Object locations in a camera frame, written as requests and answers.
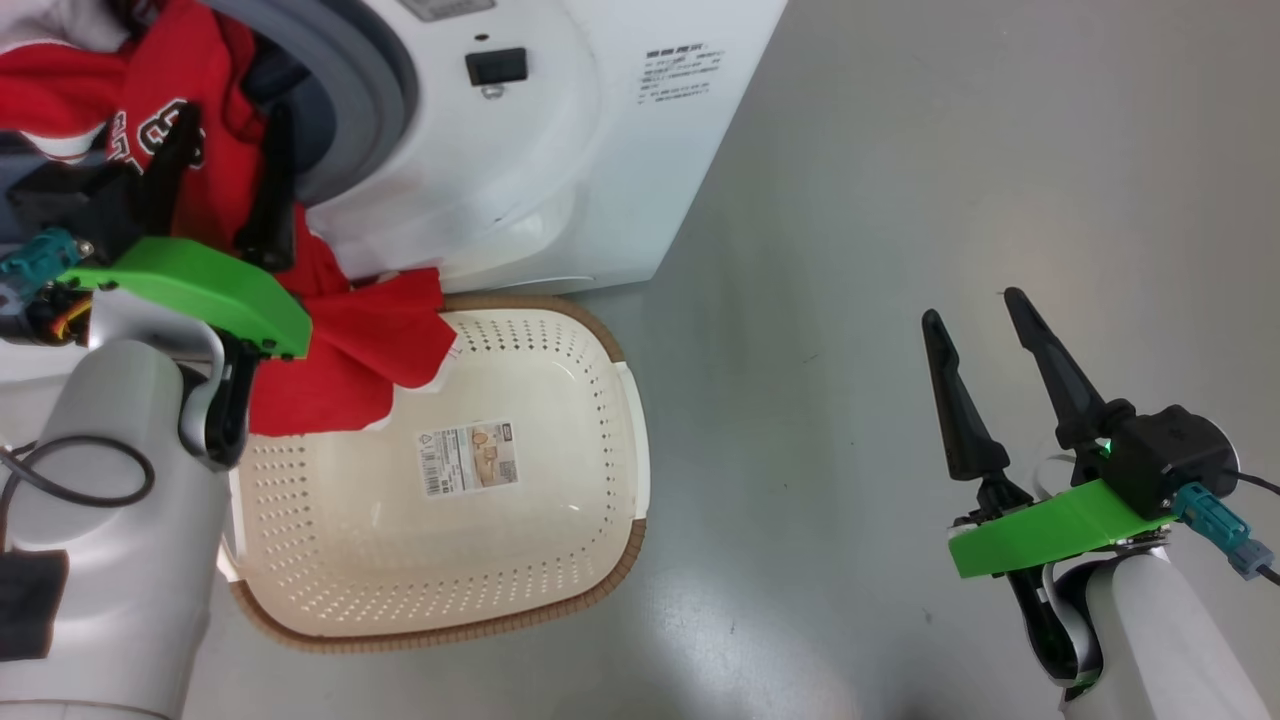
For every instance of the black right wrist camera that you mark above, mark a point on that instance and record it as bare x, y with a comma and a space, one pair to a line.
1170, 455

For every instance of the black door lock socket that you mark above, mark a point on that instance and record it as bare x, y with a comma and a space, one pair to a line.
496, 66

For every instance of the cream perforated laundry basket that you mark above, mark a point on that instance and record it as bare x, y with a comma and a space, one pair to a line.
500, 570

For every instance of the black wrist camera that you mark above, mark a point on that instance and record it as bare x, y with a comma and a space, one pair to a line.
1170, 455
70, 205

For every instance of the small grey notice sticker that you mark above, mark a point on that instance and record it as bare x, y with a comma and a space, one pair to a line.
445, 8

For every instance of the red and white garment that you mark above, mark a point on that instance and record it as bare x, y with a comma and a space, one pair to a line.
370, 340

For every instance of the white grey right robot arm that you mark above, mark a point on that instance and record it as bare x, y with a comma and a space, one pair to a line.
1170, 650

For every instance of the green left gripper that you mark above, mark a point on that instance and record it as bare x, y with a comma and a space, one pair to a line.
210, 285

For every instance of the paper label of basket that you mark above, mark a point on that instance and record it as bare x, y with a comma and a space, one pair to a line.
468, 458

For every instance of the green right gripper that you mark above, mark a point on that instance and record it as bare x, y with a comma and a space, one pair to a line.
1050, 530

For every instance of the grey rubber door gasket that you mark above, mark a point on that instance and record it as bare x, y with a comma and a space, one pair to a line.
385, 90

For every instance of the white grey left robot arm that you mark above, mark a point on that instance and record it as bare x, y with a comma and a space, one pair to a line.
110, 600

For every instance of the white washing machine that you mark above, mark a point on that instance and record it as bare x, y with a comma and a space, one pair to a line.
620, 180

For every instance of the printed warning text sticker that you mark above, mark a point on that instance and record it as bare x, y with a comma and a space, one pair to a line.
682, 72

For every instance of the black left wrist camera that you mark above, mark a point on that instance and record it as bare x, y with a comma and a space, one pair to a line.
70, 205

